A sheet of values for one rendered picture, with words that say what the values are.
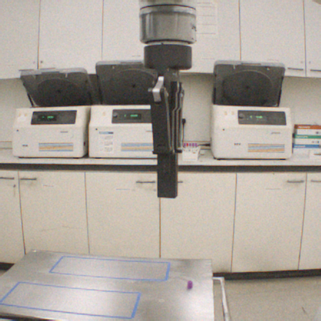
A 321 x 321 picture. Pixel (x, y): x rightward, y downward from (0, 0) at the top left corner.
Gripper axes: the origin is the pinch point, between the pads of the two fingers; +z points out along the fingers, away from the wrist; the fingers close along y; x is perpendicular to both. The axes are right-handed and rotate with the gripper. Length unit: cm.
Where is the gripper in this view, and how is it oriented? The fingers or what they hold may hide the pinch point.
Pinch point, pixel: (167, 175)
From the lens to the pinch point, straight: 68.0
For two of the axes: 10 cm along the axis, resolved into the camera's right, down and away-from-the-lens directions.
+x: -9.6, -0.4, 2.7
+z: 0.0, 9.9, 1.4
